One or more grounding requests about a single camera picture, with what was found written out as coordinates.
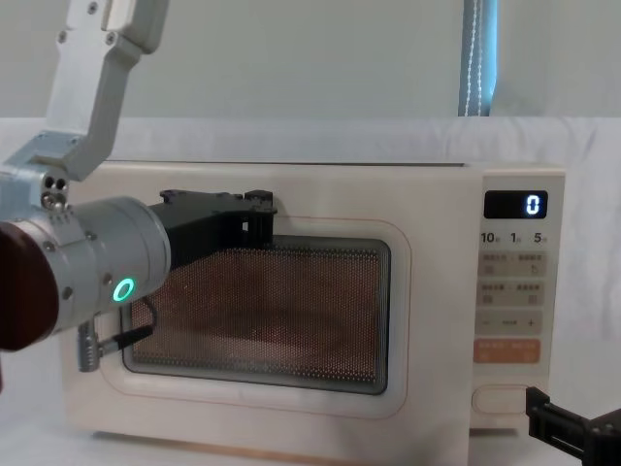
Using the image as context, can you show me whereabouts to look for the cream oven door with window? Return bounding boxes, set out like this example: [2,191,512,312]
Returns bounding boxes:
[57,162,484,466]

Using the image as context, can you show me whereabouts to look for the left gripper dark cable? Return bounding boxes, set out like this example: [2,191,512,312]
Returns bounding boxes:
[77,297,159,374]

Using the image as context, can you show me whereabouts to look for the oven control panel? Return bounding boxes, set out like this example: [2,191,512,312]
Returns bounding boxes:
[469,167,568,433]

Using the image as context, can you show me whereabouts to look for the grey striped post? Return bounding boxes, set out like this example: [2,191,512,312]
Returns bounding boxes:
[457,0,500,117]

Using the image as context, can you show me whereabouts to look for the cream microwave oven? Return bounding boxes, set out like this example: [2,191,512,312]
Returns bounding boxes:
[57,159,568,466]

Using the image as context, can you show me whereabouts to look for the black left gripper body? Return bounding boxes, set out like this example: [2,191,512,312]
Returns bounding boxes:
[147,188,254,271]

